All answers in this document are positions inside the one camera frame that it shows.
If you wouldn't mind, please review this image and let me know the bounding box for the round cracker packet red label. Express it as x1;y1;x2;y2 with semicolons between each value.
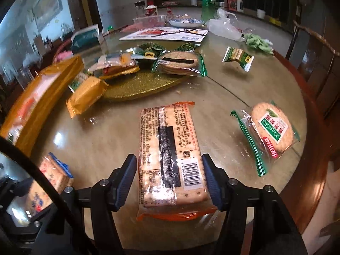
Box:
230;100;301;177

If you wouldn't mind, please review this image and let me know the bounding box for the gold glitter round tray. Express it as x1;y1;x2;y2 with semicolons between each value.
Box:
102;66;187;102

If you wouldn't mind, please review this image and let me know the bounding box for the white plastic bag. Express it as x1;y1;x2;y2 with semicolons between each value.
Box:
206;8;245;42

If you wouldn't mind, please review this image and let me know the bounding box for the green cloth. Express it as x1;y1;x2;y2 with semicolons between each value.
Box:
244;33;274;55

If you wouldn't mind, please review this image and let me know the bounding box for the wooden chair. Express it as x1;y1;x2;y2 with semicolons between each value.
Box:
285;19;340;115

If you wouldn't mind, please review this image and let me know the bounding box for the blue and white ceramic plate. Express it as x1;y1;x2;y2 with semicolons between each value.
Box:
168;18;205;28

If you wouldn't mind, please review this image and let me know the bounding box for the small green snack packet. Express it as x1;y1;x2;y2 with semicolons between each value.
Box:
130;47;158;59
138;42;166;53
222;46;255;72
177;42;199;53

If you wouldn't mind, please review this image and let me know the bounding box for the blue square cracker packet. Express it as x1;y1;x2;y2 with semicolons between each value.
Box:
26;152;74;214

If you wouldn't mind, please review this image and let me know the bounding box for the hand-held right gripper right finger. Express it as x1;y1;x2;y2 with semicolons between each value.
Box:
201;153;309;255

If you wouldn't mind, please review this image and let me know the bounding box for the framed wall picture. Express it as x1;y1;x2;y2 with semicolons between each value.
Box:
31;0;63;30

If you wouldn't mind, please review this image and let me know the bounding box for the gold cardboard box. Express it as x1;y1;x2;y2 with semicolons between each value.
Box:
0;55;85;155

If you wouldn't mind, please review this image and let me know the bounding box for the orange rectangular cracker packet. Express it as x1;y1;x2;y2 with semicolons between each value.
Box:
136;101;219;222

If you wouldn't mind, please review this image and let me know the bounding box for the printed paper sheet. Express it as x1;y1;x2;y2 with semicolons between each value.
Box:
119;27;209;43

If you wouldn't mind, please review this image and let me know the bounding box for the black cable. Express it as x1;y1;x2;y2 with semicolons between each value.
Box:
0;137;92;249

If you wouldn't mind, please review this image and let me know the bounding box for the clear plastic container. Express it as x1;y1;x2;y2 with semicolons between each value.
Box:
132;15;167;29

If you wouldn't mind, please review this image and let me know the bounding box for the glass jar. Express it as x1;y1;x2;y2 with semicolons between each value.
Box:
134;1;145;18

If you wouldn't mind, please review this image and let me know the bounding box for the green plastic bottle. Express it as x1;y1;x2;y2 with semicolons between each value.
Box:
201;0;219;22

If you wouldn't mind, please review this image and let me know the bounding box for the pink cloth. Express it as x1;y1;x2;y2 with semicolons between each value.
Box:
54;50;75;63

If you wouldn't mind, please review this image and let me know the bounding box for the teal tissue pack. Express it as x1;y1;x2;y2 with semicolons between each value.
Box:
70;24;100;53

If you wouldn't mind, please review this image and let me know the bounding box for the round cracker packet black tape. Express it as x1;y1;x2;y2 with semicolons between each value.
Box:
152;50;208;77

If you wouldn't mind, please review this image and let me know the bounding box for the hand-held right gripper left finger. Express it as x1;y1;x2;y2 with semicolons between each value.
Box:
61;154;137;255

